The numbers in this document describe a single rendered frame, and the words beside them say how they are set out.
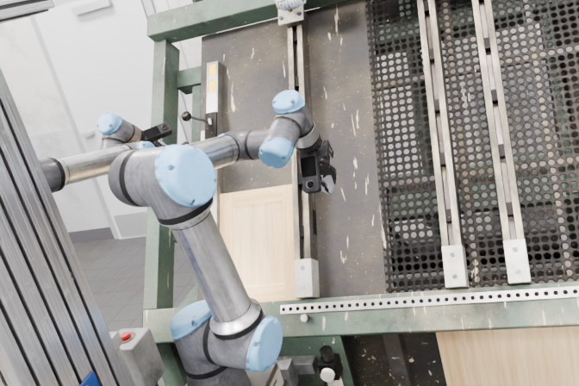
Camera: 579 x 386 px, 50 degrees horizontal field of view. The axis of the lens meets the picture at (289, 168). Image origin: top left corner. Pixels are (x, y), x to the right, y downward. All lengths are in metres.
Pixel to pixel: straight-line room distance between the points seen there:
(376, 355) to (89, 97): 3.81
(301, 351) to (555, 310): 0.80
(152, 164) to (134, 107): 4.18
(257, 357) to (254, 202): 1.00
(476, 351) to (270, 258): 0.78
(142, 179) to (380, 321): 1.06
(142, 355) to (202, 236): 1.02
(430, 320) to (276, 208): 0.66
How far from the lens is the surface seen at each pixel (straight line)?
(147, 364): 2.21
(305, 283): 2.07
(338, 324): 2.04
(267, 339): 1.36
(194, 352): 1.45
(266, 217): 2.22
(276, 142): 1.47
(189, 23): 2.58
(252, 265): 2.21
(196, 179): 1.16
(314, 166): 1.63
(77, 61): 5.51
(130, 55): 5.23
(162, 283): 2.39
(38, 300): 1.27
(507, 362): 2.34
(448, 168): 2.01
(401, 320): 1.99
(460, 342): 2.30
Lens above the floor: 1.94
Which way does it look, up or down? 18 degrees down
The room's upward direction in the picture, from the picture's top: 15 degrees counter-clockwise
